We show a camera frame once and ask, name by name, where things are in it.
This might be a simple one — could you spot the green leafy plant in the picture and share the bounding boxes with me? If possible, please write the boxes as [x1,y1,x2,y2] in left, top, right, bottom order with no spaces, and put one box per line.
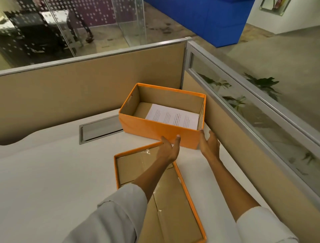
[244,73,282,102]

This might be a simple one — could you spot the framed wall picture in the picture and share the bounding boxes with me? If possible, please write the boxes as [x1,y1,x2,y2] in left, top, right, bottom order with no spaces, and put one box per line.
[259,0,292,17]

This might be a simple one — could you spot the dotted glass wall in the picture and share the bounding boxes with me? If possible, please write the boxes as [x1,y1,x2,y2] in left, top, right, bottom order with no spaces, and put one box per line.
[0,0,147,60]

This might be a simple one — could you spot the grey metal cable tray cover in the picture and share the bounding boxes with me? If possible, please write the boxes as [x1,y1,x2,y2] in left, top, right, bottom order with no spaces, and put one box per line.
[79,115,124,145]

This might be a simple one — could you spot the beige desk partition panel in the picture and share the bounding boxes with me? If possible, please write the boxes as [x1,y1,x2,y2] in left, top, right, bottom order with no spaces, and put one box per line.
[0,37,193,146]

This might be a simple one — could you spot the person's left hand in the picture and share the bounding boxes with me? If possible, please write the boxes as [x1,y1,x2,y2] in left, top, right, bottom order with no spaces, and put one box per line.
[158,135,181,164]

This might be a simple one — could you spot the blue block structure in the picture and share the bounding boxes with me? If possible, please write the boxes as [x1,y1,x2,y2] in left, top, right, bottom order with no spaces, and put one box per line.
[144,0,255,48]

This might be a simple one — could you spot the orange cardboard box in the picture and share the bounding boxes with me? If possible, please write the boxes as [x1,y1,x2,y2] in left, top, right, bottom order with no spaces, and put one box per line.
[118,83,207,150]

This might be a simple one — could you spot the person's right hand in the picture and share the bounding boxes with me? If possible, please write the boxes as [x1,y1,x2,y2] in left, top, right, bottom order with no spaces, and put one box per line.
[199,130,221,161]

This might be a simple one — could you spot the black table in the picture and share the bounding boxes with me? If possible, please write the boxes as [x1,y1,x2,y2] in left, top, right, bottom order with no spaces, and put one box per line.
[0,10,75,60]

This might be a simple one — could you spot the beige partition with glass strip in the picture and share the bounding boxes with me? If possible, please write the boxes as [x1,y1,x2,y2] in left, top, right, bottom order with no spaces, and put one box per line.
[181,40,320,243]

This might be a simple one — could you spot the white printed paper sheet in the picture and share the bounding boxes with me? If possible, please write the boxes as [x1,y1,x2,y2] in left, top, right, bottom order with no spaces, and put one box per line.
[145,103,200,131]

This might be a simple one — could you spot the orange cardboard box lid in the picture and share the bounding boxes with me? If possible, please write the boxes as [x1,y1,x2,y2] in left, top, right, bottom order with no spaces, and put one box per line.
[114,141,207,243]

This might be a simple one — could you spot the person's left forearm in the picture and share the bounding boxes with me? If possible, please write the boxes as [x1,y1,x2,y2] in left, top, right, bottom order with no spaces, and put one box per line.
[62,158,175,243]

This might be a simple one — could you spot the person's right forearm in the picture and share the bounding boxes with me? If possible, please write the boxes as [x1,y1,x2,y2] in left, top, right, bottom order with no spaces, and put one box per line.
[206,156,299,243]

